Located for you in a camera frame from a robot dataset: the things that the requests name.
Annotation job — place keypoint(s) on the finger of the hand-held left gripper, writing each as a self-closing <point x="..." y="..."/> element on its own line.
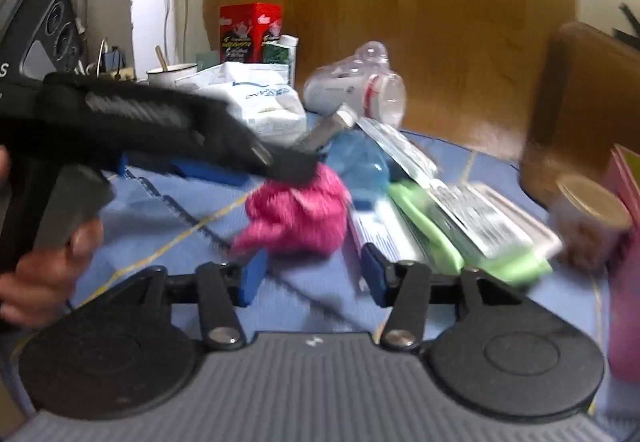
<point x="210" y="171"/>
<point x="150" y="121"/>

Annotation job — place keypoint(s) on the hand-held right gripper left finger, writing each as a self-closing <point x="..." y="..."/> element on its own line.
<point x="256" y="274"/>

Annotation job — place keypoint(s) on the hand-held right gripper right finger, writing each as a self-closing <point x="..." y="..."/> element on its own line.
<point x="376" y="277"/>

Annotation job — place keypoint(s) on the white blue toothpaste box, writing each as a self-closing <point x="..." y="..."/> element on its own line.
<point x="390" y="232"/>

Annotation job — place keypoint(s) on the pink cloth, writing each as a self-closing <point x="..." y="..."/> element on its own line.
<point x="300" y="217"/>

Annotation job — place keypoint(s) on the green packet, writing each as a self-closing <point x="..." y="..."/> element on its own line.
<point x="450" y="257"/>

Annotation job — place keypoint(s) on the blue plastic pouch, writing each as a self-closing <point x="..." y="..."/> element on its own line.
<point x="360" y="166"/>

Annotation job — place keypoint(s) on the printed packet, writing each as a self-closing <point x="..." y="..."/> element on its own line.
<point x="480" y="217"/>

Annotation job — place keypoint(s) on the pink tin box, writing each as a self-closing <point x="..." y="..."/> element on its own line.
<point x="625" y="302"/>

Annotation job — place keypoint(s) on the person's left hand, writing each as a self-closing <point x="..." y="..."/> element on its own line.
<point x="40" y="287"/>

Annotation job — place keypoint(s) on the white bowl with spoon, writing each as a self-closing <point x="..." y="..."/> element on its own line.
<point x="172" y="74"/>

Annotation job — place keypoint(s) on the spoon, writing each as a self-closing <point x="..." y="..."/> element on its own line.
<point x="160" y="56"/>

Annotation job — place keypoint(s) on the white plastic bag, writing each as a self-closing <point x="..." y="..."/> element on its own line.
<point x="250" y="96"/>

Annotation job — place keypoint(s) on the grey foil tube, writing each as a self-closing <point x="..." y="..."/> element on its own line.
<point x="325" y="127"/>

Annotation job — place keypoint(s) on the silver flat packet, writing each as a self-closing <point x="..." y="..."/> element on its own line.
<point x="395" y="146"/>

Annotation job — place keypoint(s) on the red carton box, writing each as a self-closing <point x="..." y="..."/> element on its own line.
<point x="250" y="34"/>

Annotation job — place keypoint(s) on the green white carton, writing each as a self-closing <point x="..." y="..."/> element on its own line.
<point x="285" y="56"/>

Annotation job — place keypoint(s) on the clear plastic bottle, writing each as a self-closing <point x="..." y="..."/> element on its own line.
<point x="345" y="89"/>

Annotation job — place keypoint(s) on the round purple tin can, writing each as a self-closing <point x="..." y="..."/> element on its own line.
<point x="585" y="232"/>

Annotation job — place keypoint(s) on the wooden cabinet panel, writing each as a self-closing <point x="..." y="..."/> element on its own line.
<point x="390" y="21"/>

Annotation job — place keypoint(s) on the brown wooden chair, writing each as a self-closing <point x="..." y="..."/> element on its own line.
<point x="575" y="96"/>

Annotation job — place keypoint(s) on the black star-shaped stand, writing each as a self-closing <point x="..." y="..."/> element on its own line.
<point x="631" y="19"/>

